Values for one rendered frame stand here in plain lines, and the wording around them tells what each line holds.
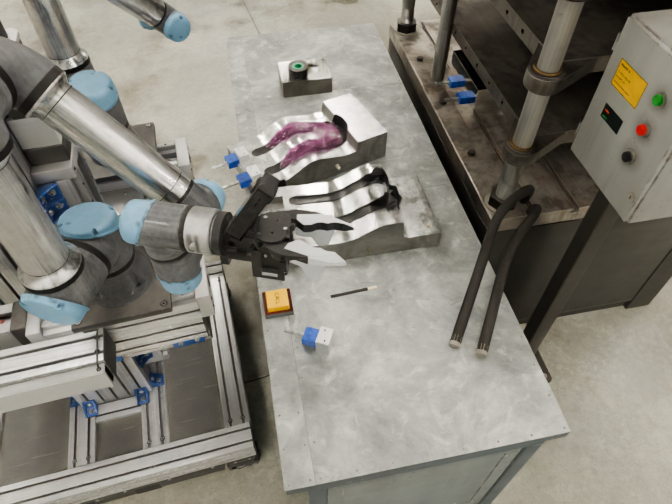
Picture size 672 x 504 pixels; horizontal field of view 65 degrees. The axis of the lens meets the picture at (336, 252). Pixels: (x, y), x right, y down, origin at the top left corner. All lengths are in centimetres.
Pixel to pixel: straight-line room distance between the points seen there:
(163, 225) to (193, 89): 301
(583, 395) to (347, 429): 135
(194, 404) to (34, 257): 116
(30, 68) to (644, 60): 123
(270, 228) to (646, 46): 97
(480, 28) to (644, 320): 150
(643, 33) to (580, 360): 151
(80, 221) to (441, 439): 95
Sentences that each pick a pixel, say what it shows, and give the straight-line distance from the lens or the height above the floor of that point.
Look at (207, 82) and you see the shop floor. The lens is 388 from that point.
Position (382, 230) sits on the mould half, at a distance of 155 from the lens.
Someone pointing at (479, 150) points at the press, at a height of 78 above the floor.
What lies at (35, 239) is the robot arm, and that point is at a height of 138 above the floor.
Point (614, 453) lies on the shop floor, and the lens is 243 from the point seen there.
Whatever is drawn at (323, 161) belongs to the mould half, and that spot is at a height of 88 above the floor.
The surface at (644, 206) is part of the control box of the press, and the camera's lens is 151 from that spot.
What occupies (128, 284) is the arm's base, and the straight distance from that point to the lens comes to 130.
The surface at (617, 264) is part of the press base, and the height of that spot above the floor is 39.
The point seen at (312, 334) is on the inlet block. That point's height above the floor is 84.
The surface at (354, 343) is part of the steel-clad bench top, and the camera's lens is 146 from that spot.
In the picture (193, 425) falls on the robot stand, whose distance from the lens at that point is 206.
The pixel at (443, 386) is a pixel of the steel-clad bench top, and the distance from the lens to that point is 143.
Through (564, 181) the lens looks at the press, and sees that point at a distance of 204.
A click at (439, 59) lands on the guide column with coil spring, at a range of 233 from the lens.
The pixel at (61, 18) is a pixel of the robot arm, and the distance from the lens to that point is 164.
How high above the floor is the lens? 207
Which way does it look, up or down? 51 degrees down
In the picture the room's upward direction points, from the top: straight up
